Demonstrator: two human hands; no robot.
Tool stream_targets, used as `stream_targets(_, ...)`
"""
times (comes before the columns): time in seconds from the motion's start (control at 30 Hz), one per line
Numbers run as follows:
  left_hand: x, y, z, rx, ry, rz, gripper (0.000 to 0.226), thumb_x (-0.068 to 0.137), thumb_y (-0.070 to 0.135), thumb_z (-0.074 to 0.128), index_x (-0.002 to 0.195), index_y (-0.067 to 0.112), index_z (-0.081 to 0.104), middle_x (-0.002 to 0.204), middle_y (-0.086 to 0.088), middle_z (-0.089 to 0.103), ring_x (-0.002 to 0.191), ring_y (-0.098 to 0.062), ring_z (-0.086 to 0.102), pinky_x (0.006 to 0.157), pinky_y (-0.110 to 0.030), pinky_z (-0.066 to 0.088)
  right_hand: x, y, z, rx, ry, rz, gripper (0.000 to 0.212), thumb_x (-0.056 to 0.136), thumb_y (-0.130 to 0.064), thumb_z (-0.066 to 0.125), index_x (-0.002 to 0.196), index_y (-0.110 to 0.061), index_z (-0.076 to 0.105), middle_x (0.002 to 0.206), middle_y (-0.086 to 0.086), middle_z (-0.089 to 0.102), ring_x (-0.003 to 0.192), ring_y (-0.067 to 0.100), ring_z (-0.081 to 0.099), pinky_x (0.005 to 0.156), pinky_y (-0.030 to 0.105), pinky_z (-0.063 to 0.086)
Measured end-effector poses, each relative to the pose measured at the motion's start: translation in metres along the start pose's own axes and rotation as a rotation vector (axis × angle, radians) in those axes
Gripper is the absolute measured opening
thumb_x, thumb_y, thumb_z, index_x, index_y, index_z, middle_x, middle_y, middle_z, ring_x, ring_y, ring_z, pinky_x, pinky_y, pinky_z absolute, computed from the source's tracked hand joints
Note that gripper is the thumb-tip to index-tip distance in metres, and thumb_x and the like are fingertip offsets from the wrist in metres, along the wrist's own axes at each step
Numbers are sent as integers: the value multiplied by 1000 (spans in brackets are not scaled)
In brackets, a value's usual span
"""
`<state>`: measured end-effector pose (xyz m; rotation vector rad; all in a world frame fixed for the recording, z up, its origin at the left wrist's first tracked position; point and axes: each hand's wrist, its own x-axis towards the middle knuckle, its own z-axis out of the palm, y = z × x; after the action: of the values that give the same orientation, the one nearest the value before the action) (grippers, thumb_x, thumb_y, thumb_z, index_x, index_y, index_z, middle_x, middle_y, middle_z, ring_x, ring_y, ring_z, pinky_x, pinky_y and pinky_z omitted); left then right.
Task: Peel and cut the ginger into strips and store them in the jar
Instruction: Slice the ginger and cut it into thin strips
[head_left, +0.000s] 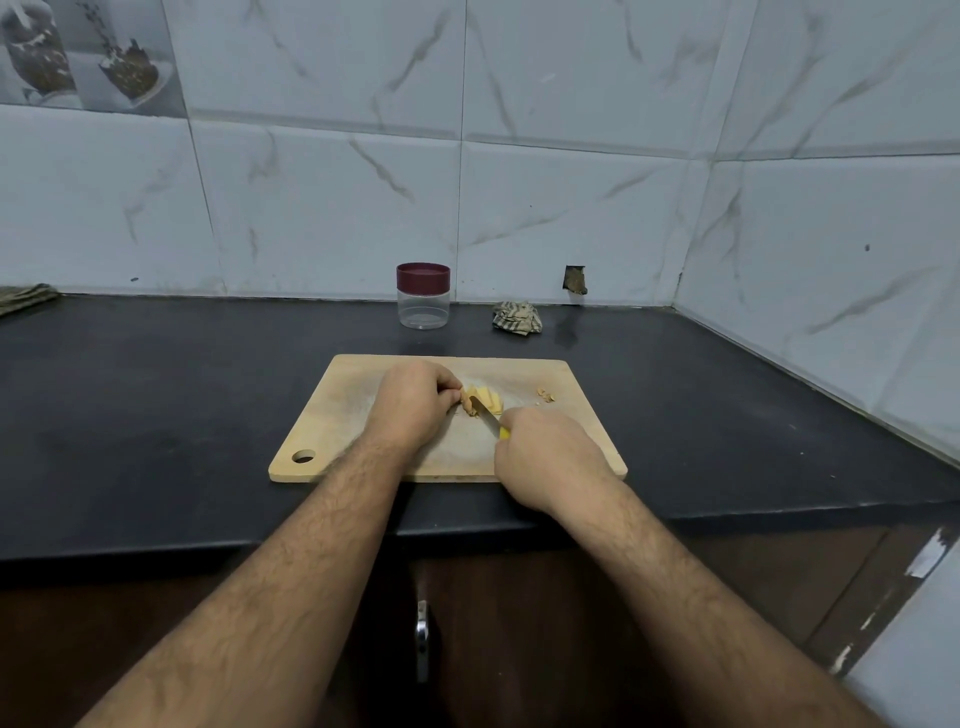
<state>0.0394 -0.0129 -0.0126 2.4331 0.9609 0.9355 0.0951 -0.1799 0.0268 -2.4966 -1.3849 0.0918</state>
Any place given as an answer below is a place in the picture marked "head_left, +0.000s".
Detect black countertop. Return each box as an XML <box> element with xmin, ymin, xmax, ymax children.
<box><xmin>0</xmin><ymin>294</ymin><xmax>960</xmax><ymax>563</ymax></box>

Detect decorative picture tiles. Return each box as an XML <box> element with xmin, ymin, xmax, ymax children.
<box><xmin>0</xmin><ymin>0</ymin><xmax>189</xmax><ymax>120</ymax></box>

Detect brown wooden cabinet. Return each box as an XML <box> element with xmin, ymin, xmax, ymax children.
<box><xmin>0</xmin><ymin>517</ymin><xmax>960</xmax><ymax>728</ymax></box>

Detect crumpled patterned cloth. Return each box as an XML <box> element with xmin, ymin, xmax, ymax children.
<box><xmin>492</xmin><ymin>300</ymin><xmax>545</xmax><ymax>338</ymax></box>

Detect person's right hand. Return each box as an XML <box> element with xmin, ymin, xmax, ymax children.
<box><xmin>493</xmin><ymin>405</ymin><xmax>620</xmax><ymax>521</ymax></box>

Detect folded green cloth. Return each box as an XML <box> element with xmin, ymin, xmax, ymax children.
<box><xmin>0</xmin><ymin>283</ymin><xmax>65</xmax><ymax>318</ymax></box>

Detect person's right forearm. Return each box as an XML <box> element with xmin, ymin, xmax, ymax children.
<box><xmin>558</xmin><ymin>483</ymin><xmax>884</xmax><ymax>728</ymax></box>

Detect person's left hand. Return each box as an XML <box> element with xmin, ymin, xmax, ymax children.
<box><xmin>361</xmin><ymin>357</ymin><xmax>465</xmax><ymax>464</ymax></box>

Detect yellow handled knife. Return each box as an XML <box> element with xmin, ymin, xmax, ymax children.
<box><xmin>477</xmin><ymin>402</ymin><xmax>515</xmax><ymax>443</ymax></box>

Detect beige ginger root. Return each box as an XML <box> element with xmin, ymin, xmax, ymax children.
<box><xmin>460</xmin><ymin>382</ymin><xmax>504</xmax><ymax>419</ymax></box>

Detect person's left forearm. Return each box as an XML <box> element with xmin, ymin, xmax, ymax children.
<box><xmin>78</xmin><ymin>444</ymin><xmax>410</xmax><ymax>728</ymax></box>

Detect wooden cutting board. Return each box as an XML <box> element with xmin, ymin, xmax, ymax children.
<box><xmin>268</xmin><ymin>354</ymin><xmax>630</xmax><ymax>485</ymax></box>

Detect clear jar maroon lid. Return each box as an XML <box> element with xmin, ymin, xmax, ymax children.
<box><xmin>396</xmin><ymin>262</ymin><xmax>453</xmax><ymax>332</ymax></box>

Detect metal cabinet handle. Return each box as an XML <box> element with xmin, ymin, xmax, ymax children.
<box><xmin>412</xmin><ymin>600</ymin><xmax>434</xmax><ymax>686</ymax></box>

